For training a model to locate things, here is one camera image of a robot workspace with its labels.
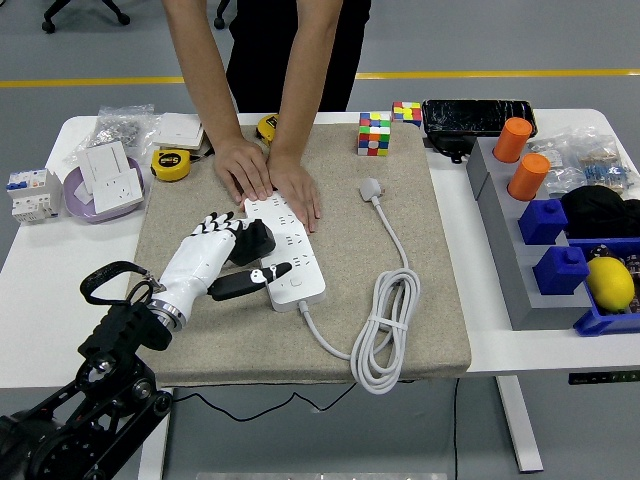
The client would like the person's left hand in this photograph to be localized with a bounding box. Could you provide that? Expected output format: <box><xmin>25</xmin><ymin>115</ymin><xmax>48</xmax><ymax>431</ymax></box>
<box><xmin>266</xmin><ymin>153</ymin><xmax>321</xmax><ymax>235</ymax></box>

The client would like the person's right hand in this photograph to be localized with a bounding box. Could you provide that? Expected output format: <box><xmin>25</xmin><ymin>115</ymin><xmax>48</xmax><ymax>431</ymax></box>
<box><xmin>213</xmin><ymin>135</ymin><xmax>275</xmax><ymax>205</ymax></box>

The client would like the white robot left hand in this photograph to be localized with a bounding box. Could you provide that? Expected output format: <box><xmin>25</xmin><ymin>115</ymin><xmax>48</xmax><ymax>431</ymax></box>
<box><xmin>158</xmin><ymin>211</ymin><xmax>294</xmax><ymax>322</ymax></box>

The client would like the black plug adapter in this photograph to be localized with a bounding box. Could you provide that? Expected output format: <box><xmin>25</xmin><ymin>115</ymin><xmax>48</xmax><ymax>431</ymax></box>
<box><xmin>227</xmin><ymin>218</ymin><xmax>278</xmax><ymax>267</ymax></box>

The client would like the white power strip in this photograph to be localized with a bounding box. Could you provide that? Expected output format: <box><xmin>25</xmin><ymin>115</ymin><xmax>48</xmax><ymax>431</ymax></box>
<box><xmin>243</xmin><ymin>194</ymin><xmax>327</xmax><ymax>314</ymax></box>

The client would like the small yellow tape measure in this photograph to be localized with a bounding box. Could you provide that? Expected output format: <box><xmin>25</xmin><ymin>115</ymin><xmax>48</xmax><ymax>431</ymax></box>
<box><xmin>254</xmin><ymin>113</ymin><xmax>280</xmax><ymax>146</ymax></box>

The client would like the large yellow tape measure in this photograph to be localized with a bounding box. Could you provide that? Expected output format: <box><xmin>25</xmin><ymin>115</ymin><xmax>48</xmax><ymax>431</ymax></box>
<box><xmin>149</xmin><ymin>147</ymin><xmax>201</xmax><ymax>182</ymax></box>

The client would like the grey-brown fabric mat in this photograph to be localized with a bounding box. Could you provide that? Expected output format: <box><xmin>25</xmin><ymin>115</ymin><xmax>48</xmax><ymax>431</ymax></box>
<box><xmin>128</xmin><ymin>123</ymin><xmax>473</xmax><ymax>389</ymax></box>

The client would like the large colourful puzzle cube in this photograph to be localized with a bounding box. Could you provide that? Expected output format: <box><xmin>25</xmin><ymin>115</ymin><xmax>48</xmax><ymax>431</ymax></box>
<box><xmin>356</xmin><ymin>110</ymin><xmax>392</xmax><ymax>157</ymax></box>

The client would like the white socket plate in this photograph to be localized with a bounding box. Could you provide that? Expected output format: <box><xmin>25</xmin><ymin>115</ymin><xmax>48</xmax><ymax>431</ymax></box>
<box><xmin>91</xmin><ymin>169</ymin><xmax>146</xmax><ymax>215</ymax></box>

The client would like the purple bowl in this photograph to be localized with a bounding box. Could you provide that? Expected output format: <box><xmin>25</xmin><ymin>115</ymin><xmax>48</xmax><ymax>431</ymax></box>
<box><xmin>62</xmin><ymin>155</ymin><xmax>147</xmax><ymax>225</ymax></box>

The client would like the person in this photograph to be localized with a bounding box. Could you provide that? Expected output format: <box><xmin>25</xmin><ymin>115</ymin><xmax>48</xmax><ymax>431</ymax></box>
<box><xmin>224</xmin><ymin>0</ymin><xmax>374</xmax><ymax>114</ymax></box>

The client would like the clear bag of screws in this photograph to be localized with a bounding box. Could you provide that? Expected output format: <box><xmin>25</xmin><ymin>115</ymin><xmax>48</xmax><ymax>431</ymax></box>
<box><xmin>62</xmin><ymin>103</ymin><xmax>164</xmax><ymax>164</ymax></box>

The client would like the small colourful puzzle cube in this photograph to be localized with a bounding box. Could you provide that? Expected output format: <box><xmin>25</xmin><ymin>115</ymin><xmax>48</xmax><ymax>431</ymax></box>
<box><xmin>391</xmin><ymin>100</ymin><xmax>423</xmax><ymax>129</ymax></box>

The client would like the black office chair base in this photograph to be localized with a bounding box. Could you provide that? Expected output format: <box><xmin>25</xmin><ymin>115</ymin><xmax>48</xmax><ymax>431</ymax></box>
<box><xmin>213</xmin><ymin>0</ymin><xmax>234</xmax><ymax>30</ymax></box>
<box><xmin>41</xmin><ymin>0</ymin><xmax>129</xmax><ymax>35</ymax></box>

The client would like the black device with tab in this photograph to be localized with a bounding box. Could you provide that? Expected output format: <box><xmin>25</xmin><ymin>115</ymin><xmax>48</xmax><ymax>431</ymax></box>
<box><xmin>423</xmin><ymin>132</ymin><xmax>479</xmax><ymax>164</ymax></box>

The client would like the white circuit breaker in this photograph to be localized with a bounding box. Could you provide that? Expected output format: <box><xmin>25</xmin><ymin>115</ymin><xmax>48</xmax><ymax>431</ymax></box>
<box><xmin>5</xmin><ymin>168</ymin><xmax>64</xmax><ymax>225</ymax></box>

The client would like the white table leg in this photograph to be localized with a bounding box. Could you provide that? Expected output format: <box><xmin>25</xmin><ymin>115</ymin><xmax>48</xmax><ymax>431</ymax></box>
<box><xmin>494</xmin><ymin>375</ymin><xmax>545</xmax><ymax>474</ymax></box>
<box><xmin>137</xmin><ymin>399</ymin><xmax>175</xmax><ymax>480</ymax></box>

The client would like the black wrapped tray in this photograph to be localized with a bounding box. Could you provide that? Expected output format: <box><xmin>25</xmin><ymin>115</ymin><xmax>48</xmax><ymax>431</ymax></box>
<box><xmin>421</xmin><ymin>97</ymin><xmax>539</xmax><ymax>139</ymax></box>

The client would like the orange cylinder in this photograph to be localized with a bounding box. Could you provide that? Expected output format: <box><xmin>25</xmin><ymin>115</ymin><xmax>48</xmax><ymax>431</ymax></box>
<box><xmin>492</xmin><ymin>116</ymin><xmax>534</xmax><ymax>164</ymax></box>
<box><xmin>507</xmin><ymin>152</ymin><xmax>551</xmax><ymax>202</ymax></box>

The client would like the grey stepped block holder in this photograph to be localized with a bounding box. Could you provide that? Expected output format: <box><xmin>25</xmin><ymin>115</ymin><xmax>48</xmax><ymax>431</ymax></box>
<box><xmin>465</xmin><ymin>135</ymin><xmax>594</xmax><ymax>331</ymax></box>

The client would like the blue knobbed block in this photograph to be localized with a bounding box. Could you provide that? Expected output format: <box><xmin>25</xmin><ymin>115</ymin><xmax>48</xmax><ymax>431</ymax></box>
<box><xmin>532</xmin><ymin>244</ymin><xmax>590</xmax><ymax>296</ymax></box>
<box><xmin>517</xmin><ymin>198</ymin><xmax>569</xmax><ymax>246</ymax></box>

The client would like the clear bag of small parts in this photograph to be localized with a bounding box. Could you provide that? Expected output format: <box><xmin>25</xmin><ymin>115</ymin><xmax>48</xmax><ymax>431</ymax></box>
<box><xmin>527</xmin><ymin>134</ymin><xmax>586</xmax><ymax>199</ymax></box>

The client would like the black cloth bundle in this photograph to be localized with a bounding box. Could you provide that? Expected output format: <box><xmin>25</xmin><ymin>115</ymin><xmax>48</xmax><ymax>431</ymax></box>
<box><xmin>558</xmin><ymin>184</ymin><xmax>640</xmax><ymax>240</ymax></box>

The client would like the clear bag of resistors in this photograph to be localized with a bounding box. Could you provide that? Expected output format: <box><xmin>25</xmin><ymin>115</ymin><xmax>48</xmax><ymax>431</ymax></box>
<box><xmin>574</xmin><ymin>124</ymin><xmax>640</xmax><ymax>196</ymax></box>

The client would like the yellow lemon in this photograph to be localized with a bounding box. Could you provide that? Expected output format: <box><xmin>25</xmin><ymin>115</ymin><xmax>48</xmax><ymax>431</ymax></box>
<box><xmin>584</xmin><ymin>255</ymin><xmax>636</xmax><ymax>314</ymax></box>

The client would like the blue plastic bin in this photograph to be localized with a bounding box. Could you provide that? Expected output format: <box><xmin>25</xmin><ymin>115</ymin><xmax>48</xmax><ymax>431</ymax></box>
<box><xmin>567</xmin><ymin>237</ymin><xmax>640</xmax><ymax>337</ymax></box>

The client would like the black table control panel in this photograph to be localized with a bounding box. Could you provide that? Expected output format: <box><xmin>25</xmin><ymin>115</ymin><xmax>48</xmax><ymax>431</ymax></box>
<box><xmin>567</xmin><ymin>370</ymin><xmax>640</xmax><ymax>386</ymax></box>

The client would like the white power cord with plug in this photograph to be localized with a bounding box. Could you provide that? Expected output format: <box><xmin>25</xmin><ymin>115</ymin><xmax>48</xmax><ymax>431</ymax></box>
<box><xmin>298</xmin><ymin>177</ymin><xmax>422</xmax><ymax>396</ymax></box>

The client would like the white wall switch panel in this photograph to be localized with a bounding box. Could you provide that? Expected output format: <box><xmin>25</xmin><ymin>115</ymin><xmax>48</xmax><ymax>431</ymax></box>
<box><xmin>149</xmin><ymin>112</ymin><xmax>205</xmax><ymax>151</ymax></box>

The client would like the white switch plate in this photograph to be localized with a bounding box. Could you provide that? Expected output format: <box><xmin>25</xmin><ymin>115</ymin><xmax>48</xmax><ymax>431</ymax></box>
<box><xmin>75</xmin><ymin>140</ymin><xmax>132</xmax><ymax>196</ymax></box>

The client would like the black hanging cable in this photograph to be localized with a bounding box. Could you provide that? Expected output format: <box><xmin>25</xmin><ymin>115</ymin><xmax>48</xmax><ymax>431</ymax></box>
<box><xmin>452</xmin><ymin>377</ymin><xmax>461</xmax><ymax>480</ymax></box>

